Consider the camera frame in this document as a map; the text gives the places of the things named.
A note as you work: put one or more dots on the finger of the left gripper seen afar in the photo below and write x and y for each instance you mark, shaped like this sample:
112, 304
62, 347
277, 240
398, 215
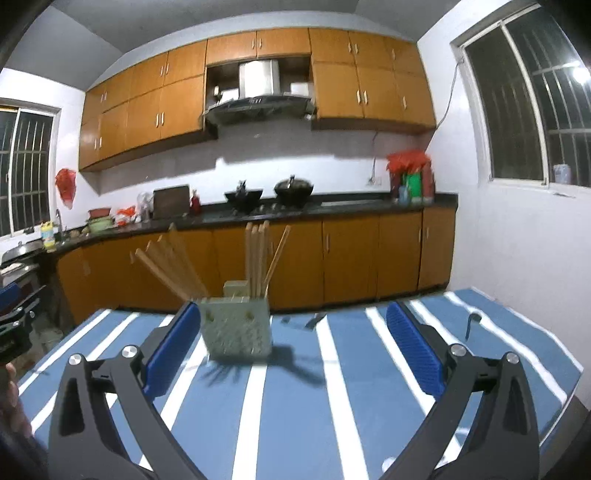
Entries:
10, 297

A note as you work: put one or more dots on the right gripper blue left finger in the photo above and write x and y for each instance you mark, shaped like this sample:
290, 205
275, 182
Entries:
165, 348

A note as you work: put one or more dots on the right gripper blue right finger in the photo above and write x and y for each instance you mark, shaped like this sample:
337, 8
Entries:
423, 361

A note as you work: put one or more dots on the wooden chopstick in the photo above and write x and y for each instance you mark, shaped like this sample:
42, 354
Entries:
173, 262
190, 274
276, 257
170, 270
248, 258
263, 248
254, 260
268, 251
159, 274

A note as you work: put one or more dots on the lower wooden kitchen cabinets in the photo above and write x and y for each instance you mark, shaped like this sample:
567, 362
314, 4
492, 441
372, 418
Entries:
326, 261

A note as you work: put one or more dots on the wooden kitchen cabinets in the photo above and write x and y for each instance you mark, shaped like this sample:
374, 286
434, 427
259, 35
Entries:
336, 78
326, 261

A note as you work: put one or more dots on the black kitchen countertop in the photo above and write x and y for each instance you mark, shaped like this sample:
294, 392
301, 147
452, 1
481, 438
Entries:
222, 214

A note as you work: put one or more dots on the upper wooden kitchen cabinets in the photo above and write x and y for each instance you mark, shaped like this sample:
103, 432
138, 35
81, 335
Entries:
336, 78

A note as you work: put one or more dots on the person's left hand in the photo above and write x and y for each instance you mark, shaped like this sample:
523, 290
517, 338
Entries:
11, 406

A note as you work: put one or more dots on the yellow detergent bottle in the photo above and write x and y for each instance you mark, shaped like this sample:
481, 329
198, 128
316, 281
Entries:
48, 236

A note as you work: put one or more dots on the green perforated utensil holder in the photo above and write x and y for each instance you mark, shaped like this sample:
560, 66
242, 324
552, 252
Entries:
236, 326

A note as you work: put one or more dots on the sink faucet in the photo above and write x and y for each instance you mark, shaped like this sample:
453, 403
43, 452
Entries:
58, 226

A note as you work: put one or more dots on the blue white striped tablecloth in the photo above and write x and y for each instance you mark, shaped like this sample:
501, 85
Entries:
339, 401

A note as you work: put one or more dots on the green bowl on counter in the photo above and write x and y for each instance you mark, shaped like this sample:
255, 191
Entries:
96, 225

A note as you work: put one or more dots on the red bowl on counter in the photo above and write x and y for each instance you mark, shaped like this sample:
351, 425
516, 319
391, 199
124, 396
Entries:
97, 213

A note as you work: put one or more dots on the red sauce bottle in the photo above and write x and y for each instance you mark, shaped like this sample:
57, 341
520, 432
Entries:
195, 205

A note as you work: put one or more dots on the dark cutting board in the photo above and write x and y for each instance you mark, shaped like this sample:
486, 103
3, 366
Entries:
171, 202

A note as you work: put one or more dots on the left barred window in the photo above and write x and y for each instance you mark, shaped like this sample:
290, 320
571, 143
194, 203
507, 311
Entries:
25, 157

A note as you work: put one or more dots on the barred window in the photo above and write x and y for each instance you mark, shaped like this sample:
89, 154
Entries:
529, 91
25, 157

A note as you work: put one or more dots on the black wok left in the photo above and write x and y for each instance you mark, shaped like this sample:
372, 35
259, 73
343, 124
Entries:
244, 200

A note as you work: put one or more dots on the red plastic bag on counter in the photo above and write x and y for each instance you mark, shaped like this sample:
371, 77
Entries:
411, 177

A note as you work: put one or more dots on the black wok with lid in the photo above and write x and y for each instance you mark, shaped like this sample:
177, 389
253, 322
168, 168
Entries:
293, 192

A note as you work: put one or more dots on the steel range hood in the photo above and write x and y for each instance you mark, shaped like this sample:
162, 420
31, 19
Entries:
259, 90

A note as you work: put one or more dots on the right barred window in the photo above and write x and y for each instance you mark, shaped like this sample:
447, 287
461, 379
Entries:
529, 91

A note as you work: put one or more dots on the red bag hanging on wall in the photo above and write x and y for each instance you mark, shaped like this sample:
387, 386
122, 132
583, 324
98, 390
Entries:
65, 182

